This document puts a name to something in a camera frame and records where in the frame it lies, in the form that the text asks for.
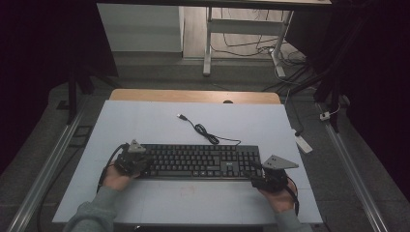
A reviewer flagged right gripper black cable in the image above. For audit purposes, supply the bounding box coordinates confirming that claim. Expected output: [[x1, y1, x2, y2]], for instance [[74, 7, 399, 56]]
[[284, 175, 301, 217]]

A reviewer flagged white power strip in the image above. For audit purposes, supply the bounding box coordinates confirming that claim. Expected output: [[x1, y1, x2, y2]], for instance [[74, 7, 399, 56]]
[[291, 129, 313, 155]]

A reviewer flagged person's right hand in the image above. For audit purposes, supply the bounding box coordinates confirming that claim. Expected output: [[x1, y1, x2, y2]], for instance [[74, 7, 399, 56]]
[[257, 180, 296, 214]]

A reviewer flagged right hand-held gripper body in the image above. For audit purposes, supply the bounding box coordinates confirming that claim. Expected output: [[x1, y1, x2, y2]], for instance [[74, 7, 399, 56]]
[[250, 154, 300, 193]]

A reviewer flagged black keyboard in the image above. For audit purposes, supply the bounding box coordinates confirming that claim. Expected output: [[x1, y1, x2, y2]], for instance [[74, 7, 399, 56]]
[[139, 143, 263, 181]]

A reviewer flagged grey cabinet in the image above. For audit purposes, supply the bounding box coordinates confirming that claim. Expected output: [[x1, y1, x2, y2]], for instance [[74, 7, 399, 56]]
[[96, 3, 185, 53]]

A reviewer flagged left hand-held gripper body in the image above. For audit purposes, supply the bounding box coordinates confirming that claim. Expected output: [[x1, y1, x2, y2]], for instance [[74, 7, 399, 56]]
[[113, 138, 154, 178]]

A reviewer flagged black curtain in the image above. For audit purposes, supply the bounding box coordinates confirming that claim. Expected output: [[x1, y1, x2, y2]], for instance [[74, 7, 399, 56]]
[[286, 0, 410, 201], [0, 0, 119, 175]]

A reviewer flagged white desk frame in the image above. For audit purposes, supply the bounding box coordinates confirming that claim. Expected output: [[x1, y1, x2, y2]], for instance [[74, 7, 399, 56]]
[[202, 6, 295, 78]]

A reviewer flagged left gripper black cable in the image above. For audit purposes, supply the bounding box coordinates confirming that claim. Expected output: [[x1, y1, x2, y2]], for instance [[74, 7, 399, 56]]
[[96, 143, 129, 194]]

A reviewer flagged person's left hand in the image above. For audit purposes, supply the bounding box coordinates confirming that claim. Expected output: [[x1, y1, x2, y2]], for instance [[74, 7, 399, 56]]
[[102, 163, 139, 191]]

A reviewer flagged black metal stand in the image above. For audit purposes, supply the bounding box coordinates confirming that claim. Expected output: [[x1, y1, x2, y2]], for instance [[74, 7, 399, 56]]
[[66, 64, 95, 125], [313, 13, 368, 133]]

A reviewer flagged black power cable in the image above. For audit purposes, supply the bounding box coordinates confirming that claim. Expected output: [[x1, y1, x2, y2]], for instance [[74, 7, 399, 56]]
[[283, 88, 306, 137]]

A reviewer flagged tangle of black floor cables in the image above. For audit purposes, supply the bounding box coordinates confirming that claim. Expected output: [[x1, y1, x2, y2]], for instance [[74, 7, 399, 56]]
[[211, 8, 308, 93]]

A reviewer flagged aluminium rail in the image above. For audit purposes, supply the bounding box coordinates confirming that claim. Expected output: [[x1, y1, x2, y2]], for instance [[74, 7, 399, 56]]
[[317, 102, 390, 232], [6, 105, 88, 232]]

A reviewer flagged black keyboard cable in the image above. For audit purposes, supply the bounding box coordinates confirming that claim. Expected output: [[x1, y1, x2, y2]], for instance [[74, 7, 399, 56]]
[[176, 113, 242, 147]]

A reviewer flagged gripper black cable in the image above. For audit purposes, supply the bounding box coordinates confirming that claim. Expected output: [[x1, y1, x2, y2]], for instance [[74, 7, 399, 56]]
[[284, 175, 301, 217], [96, 143, 129, 194]]

